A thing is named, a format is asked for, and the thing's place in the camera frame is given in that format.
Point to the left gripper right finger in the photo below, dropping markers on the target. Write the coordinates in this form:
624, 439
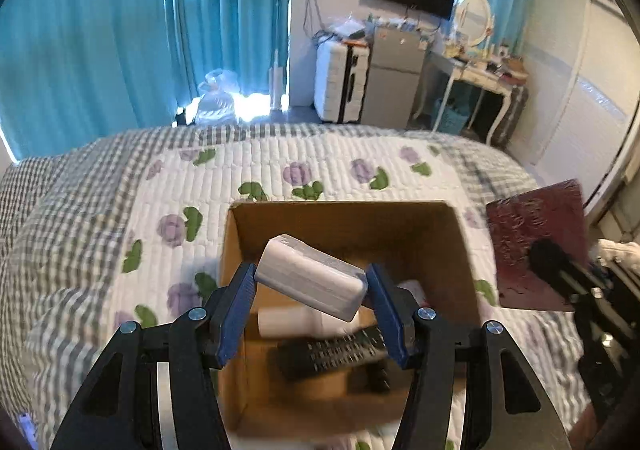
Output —
506, 406

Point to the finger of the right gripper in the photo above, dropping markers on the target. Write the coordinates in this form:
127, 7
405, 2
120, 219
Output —
560, 271

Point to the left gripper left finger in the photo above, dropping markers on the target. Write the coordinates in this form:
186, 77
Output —
116, 407

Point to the red patterned box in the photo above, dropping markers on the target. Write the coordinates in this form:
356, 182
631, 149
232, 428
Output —
535, 235

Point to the black remote control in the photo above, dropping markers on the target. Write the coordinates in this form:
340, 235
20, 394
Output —
306, 358

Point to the white cream bottle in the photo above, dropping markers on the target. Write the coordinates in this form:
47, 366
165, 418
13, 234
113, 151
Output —
285, 323

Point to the white charger block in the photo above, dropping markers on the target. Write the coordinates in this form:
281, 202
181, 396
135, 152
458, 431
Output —
312, 277

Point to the white bottle red cap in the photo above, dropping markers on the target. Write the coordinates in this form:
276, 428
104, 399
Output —
416, 290

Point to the white puffy jacket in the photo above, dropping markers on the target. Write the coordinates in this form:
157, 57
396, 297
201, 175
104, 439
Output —
626, 253

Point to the dark checkered suitcase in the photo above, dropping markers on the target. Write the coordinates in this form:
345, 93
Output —
508, 123

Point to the teal laundry basket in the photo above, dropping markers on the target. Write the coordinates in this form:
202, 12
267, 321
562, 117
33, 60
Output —
455, 116

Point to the white louvered wardrobe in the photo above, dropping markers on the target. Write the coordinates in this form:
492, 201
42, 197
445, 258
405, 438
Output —
578, 122

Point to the white dressing table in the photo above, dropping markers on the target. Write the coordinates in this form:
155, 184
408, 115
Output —
458, 71

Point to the white floral quilt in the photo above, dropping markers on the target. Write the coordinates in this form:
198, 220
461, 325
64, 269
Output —
160, 227

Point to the open cardboard box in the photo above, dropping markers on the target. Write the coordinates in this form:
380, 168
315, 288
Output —
420, 241

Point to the silver mini fridge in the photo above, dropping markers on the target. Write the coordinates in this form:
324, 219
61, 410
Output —
395, 65

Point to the oval vanity mirror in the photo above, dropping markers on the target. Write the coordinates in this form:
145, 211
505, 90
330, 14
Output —
474, 21

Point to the white suitcase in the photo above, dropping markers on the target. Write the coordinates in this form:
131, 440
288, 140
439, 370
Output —
341, 77

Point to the clear plastic bag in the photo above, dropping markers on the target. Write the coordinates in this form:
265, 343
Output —
216, 107

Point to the large blue curtain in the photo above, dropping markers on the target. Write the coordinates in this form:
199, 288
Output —
76, 70

